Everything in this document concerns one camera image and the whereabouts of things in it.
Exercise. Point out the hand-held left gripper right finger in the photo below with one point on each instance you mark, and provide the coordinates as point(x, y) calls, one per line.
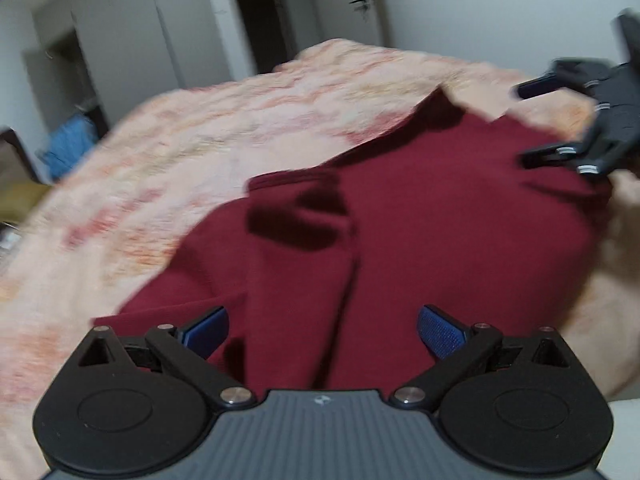
point(441, 332)

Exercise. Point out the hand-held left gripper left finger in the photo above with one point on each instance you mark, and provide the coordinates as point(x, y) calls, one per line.
point(207, 331)

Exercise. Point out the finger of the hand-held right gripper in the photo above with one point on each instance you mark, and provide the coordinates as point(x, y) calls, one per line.
point(565, 77)
point(550, 156)

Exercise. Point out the dark red sweater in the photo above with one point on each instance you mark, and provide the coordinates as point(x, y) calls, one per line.
point(425, 235)

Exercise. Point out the blue clothes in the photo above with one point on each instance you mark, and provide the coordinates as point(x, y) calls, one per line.
point(67, 147)

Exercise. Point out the bed with floral quilt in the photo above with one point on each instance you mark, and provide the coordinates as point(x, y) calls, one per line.
point(150, 175)

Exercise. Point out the olive green pillow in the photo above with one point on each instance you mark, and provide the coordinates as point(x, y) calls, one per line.
point(22, 200)

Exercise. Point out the padded wooden headboard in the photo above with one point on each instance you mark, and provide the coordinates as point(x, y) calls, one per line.
point(15, 152)

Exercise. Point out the grey wardrobe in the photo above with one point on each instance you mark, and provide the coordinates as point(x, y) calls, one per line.
point(130, 35)

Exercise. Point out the dark doorway frame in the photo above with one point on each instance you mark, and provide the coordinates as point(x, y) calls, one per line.
point(262, 15)

